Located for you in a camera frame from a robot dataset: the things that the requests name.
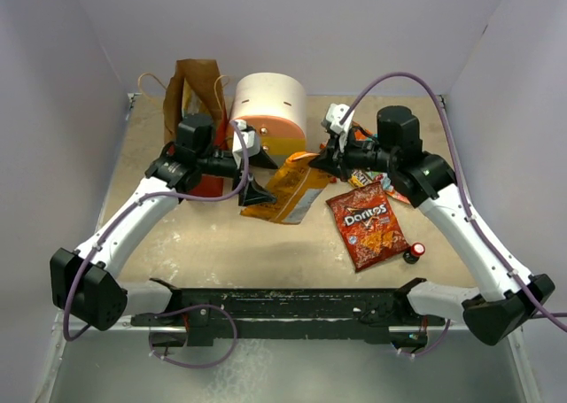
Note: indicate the gold foil snack bag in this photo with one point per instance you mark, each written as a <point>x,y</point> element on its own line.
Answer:
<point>191,103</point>

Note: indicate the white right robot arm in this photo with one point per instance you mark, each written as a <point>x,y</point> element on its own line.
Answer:
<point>506,293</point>

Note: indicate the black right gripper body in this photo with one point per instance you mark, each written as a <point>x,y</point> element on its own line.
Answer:
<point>361,155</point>

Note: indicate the red emergency stop button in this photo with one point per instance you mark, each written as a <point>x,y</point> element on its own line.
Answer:
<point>413,253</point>

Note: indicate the red brown paper bag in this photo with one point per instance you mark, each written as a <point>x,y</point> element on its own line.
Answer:
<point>194,162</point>

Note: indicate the teal candy pouch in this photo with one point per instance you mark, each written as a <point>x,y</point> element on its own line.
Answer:
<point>385,181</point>

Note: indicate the orange white snack bag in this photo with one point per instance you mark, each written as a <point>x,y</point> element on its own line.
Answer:
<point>359,133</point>

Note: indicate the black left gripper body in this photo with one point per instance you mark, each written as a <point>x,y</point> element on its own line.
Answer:
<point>218,166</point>

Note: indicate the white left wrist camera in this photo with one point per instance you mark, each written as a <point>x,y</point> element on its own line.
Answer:
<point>246,142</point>

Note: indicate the orange kettle chips bag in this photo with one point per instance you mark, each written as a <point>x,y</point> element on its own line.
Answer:
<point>296,185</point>

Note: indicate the yellow M&M's candy pack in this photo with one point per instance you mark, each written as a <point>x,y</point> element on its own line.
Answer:
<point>361,178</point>

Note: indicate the red Doritos chip bag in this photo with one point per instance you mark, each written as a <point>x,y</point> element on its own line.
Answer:
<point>368,226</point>

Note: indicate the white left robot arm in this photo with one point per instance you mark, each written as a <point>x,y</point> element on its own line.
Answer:
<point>84,281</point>

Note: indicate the white round drawer cabinet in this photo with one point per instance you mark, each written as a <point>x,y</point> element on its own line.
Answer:
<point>276,106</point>

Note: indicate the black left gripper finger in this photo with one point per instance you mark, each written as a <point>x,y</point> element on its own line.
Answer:
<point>262,160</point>
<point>254,194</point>

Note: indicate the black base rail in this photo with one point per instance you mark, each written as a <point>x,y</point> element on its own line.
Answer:
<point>199,316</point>

